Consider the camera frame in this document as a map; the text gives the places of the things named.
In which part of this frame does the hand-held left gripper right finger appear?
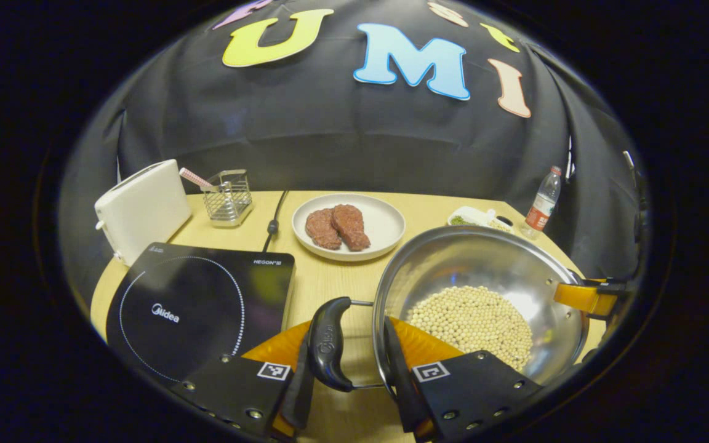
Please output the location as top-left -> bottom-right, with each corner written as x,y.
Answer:
382,316 -> 545,442

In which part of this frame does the plastic bottle red label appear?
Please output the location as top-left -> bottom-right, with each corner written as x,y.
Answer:
519,166 -> 563,241

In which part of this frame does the white toaster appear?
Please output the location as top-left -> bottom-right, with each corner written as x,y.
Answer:
94,159 -> 192,266

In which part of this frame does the white divided dish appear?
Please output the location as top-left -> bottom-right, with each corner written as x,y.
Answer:
447,206 -> 514,233

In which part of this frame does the brown meat patty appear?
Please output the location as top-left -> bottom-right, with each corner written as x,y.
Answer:
331,204 -> 372,252
305,208 -> 343,250

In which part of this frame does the pink utensil handle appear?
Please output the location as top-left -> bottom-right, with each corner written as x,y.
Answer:
179,167 -> 217,191

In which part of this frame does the black backdrop cloth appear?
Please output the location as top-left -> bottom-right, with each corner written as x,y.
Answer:
59,0 -> 651,296

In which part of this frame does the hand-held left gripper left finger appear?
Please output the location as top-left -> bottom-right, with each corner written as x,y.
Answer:
170,320 -> 316,441

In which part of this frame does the black power cable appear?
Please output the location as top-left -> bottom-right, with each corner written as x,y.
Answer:
262,190 -> 290,253

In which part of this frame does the pile of soybeans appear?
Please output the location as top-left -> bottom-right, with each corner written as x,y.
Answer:
405,285 -> 534,372

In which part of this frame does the black induction cooktop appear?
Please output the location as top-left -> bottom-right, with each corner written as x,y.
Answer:
106,242 -> 295,385

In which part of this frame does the white round plate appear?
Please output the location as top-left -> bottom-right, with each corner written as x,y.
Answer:
291,193 -> 406,263

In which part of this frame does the wire mesh utensil holder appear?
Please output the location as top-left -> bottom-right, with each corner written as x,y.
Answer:
201,169 -> 254,228

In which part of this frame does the stainless steel pot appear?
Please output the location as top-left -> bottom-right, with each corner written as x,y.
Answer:
306,225 -> 590,393

